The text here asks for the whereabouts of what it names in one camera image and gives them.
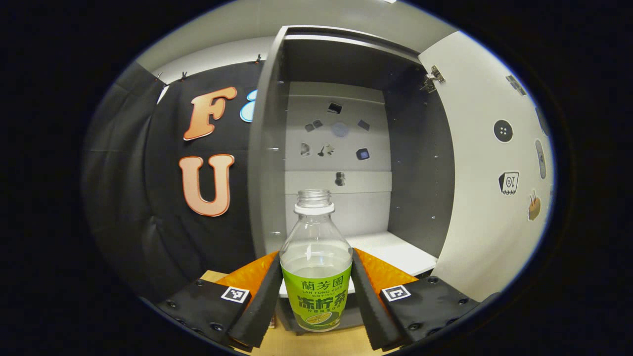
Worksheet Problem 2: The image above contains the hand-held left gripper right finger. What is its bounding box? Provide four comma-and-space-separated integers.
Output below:
350, 247, 480, 352

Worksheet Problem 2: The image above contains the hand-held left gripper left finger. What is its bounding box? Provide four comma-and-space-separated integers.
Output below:
157, 251, 283, 349

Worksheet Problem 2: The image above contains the clear bottle with green label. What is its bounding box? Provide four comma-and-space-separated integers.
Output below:
279, 189, 354, 333

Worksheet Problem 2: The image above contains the dark grey cabinet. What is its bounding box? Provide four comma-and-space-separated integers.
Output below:
247, 25, 456, 332

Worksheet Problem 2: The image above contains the metal door hinge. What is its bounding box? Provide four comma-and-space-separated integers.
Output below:
420, 65, 446, 93

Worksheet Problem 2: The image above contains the black backdrop cloth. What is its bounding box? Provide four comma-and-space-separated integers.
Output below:
82, 62, 263, 302

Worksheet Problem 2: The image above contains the row of black cloth clips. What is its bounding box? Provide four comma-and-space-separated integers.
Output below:
156, 54, 263, 82

